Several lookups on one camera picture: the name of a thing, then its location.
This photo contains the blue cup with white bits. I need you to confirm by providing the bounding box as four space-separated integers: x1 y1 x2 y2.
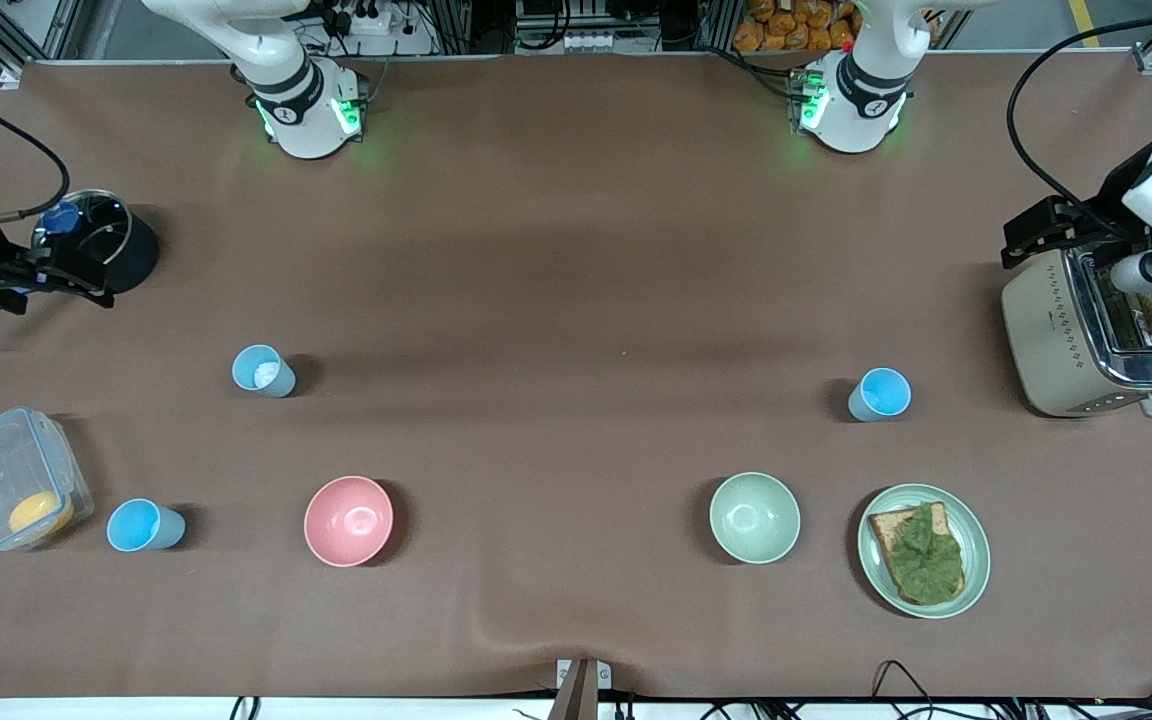
231 344 297 399

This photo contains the plain light blue cup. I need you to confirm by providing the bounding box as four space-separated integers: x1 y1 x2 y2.
106 498 187 553
847 367 912 423

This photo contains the glass lid with blue knob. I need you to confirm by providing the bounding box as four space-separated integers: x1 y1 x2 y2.
31 189 133 279

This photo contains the beige chrome toaster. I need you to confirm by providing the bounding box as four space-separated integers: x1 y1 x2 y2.
1000 245 1152 419

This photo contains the yellow orange food piece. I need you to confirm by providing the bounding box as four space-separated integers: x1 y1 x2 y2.
8 490 75 537

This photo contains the bag of orange buns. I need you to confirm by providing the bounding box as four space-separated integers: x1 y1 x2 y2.
733 0 862 54

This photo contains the pale green plate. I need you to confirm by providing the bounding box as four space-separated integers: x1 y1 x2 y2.
857 484 992 620

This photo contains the green lettuce leaf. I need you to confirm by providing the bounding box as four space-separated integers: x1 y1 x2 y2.
884 503 966 605

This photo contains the brown bread slice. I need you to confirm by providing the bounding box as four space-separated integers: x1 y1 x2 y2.
868 501 967 607

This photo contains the pink bowl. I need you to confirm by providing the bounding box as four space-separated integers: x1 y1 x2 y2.
303 475 395 568

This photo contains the pale green bowl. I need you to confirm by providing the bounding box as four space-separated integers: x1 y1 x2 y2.
709 472 802 565

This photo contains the brown table cloth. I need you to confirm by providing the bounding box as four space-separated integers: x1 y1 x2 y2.
0 50 1152 701

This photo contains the black pot with blue handle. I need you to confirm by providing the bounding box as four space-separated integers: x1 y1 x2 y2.
0 188 160 301

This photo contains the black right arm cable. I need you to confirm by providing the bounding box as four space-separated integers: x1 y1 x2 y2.
0 98 72 229

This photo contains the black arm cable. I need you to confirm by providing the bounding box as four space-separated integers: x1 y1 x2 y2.
1005 8 1152 237
0 98 72 229

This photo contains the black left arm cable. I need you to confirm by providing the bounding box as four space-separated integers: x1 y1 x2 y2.
1005 8 1152 237

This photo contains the black looped floor cable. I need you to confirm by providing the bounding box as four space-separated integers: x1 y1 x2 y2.
870 659 939 720

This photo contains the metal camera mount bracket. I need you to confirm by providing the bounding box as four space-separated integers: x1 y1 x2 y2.
548 658 613 720

